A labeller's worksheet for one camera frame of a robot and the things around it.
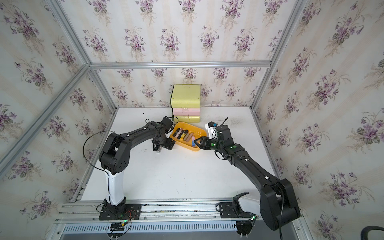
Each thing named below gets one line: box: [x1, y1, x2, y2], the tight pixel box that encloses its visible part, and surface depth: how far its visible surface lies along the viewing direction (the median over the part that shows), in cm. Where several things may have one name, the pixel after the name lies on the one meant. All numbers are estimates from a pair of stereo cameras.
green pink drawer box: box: [170, 84, 201, 123], surface depth 101 cm
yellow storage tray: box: [169, 121, 208, 152], surface depth 105 cm
